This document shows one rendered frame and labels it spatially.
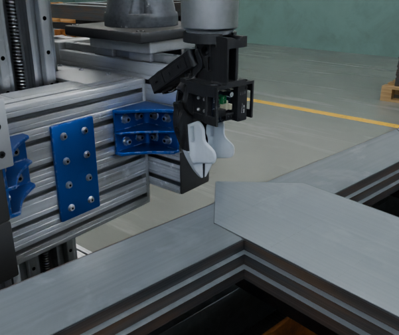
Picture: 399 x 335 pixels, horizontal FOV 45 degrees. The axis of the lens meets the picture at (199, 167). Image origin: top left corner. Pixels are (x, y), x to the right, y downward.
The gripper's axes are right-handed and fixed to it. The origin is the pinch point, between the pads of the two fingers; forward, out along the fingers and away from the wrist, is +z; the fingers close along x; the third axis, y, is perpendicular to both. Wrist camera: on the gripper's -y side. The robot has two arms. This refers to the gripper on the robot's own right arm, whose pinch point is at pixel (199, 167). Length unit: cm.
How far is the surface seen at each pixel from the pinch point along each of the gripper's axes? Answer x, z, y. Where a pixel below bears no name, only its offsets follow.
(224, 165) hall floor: 161, 86, -154
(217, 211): -7.0, 0.8, 11.1
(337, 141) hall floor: 258, 86, -132
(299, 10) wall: 640, 26, -459
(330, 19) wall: 649, 38, -403
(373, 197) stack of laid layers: 17.1, 3.5, 19.5
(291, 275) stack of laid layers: -9.7, 2.3, 24.9
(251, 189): 1.2, 0.8, 9.5
